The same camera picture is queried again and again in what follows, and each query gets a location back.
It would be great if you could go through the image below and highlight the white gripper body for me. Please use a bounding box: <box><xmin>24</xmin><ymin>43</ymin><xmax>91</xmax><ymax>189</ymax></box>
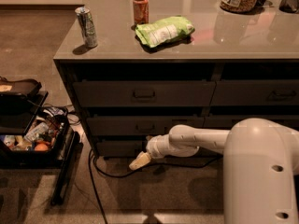
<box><xmin>146</xmin><ymin>134</ymin><xmax>170</xmax><ymax>159</ymax></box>

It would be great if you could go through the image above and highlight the drawer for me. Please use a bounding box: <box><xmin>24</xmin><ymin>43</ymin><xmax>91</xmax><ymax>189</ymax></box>
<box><xmin>96</xmin><ymin>140</ymin><xmax>146</xmax><ymax>158</ymax></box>
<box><xmin>87</xmin><ymin>116</ymin><xmax>204</xmax><ymax>136</ymax></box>
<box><xmin>211</xmin><ymin>80</ymin><xmax>299</xmax><ymax>106</ymax></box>
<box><xmin>204</xmin><ymin>115</ymin><xmax>299</xmax><ymax>131</ymax></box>
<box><xmin>73</xmin><ymin>81</ymin><xmax>215</xmax><ymax>107</ymax></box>

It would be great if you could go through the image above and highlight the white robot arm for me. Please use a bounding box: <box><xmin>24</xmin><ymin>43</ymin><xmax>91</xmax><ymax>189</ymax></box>
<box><xmin>130</xmin><ymin>118</ymin><xmax>299</xmax><ymax>224</ymax></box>

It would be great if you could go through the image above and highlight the dark grey drawer cabinet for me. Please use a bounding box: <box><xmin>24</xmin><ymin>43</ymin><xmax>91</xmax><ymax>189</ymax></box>
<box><xmin>54</xmin><ymin>0</ymin><xmax>299</xmax><ymax>156</ymax></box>

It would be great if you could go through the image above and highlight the black floor bar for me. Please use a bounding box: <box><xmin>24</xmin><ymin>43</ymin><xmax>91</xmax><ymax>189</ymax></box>
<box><xmin>50</xmin><ymin>131</ymin><xmax>79</xmax><ymax>206</ymax></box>

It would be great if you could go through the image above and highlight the black bin with items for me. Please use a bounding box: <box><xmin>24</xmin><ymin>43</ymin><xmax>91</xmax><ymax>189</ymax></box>
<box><xmin>0</xmin><ymin>106</ymin><xmax>69</xmax><ymax>167</ymax></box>

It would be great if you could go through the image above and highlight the orange fruit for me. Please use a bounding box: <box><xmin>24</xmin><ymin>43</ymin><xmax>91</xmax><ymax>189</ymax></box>
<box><xmin>35</xmin><ymin>143</ymin><xmax>49</xmax><ymax>151</ymax></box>

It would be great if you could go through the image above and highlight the green chip bag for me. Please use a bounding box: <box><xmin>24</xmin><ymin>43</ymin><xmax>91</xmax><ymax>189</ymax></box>
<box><xmin>135</xmin><ymin>16</ymin><xmax>195</xmax><ymax>49</ymax></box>

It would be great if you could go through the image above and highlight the silver tall can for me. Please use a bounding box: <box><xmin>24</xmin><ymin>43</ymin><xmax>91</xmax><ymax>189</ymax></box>
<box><xmin>75</xmin><ymin>7</ymin><xmax>97</xmax><ymax>49</ymax></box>

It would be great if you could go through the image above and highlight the orange soda can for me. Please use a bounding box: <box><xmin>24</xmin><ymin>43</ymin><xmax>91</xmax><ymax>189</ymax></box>
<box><xmin>133</xmin><ymin>0</ymin><xmax>149</xmax><ymax>25</ymax></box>

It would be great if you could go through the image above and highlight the black case lid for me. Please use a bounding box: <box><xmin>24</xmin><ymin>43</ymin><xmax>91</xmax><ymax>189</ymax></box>
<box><xmin>0</xmin><ymin>77</ymin><xmax>42</xmax><ymax>101</ymax></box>

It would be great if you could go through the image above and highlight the dark glass object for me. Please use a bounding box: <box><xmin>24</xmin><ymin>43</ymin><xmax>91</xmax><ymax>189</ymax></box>
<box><xmin>279</xmin><ymin>0</ymin><xmax>299</xmax><ymax>13</ymax></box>

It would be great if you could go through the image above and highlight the black floor cable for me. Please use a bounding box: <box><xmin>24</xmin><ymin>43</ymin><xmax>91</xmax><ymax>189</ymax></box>
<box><xmin>87</xmin><ymin>148</ymin><xmax>222</xmax><ymax>224</ymax></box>

